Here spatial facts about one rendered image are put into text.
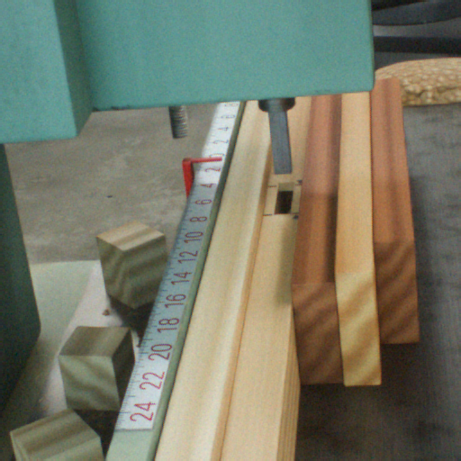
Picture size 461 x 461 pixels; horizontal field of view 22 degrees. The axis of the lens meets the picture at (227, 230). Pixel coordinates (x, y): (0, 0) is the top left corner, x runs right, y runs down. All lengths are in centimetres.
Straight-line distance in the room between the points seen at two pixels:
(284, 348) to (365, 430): 5
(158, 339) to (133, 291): 36
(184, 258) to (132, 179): 269
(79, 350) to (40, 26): 24
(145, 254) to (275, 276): 29
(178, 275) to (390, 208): 11
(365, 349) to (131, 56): 18
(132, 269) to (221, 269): 29
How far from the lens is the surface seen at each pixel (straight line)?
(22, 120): 56
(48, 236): 296
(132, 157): 337
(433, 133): 80
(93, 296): 85
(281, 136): 61
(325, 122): 69
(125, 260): 81
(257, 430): 44
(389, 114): 68
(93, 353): 71
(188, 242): 54
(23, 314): 77
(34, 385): 76
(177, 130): 67
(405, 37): 130
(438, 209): 69
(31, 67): 55
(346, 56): 57
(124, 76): 58
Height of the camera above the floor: 118
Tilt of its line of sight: 25 degrees down
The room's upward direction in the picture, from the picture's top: 7 degrees counter-clockwise
